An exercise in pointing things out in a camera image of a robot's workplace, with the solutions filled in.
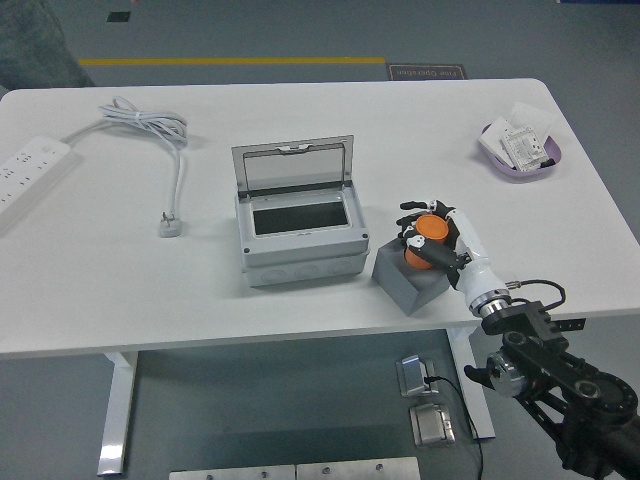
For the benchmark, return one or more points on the black table control panel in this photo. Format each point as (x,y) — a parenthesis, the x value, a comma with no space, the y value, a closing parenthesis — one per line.
(570,324)

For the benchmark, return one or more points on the white printed socket panel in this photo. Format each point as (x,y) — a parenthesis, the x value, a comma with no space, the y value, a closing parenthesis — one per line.
(525,147)

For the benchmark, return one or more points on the smoky transparent box lid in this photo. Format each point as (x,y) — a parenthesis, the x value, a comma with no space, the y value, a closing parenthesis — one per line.
(295,165)

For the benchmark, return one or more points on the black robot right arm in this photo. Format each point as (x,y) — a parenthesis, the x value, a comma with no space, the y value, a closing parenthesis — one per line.
(550,370)

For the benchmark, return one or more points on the grey metal base plate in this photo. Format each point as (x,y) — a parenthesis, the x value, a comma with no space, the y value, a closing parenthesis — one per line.
(230,473)
(357,469)

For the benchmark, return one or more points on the white square cover plate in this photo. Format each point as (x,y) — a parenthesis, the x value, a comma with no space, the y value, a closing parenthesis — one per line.
(535,117)

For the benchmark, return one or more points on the white power strip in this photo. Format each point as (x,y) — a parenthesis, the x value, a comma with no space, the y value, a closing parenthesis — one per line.
(25,170)

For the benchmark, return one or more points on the grey electrical junction box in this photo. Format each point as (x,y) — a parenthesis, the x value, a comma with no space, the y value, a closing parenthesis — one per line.
(300,250)

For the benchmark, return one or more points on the purple plastic tray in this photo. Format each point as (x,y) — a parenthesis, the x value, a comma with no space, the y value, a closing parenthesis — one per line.
(505,172)

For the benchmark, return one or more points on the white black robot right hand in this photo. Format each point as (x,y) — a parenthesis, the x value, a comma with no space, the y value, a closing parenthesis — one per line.
(475,270)

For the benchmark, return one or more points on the orange cylinder battery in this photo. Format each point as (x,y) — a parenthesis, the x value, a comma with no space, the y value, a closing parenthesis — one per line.
(432,227)

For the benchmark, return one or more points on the silver floor socket box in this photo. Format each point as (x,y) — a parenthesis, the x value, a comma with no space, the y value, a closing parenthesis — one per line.
(412,375)
(430,425)

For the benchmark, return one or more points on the dark floor sign mat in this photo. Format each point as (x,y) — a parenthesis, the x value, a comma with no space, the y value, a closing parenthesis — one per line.
(425,71)

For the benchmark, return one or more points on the black square floor hatch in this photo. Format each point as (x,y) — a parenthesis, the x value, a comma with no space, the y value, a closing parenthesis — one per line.
(118,16)

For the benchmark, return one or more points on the person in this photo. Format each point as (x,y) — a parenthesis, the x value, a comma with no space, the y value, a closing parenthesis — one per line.
(30,50)

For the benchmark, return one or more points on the grey cube holder block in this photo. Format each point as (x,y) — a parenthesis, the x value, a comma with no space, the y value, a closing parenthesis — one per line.
(395,285)

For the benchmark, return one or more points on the small black part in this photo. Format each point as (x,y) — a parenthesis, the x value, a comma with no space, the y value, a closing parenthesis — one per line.
(548,163)

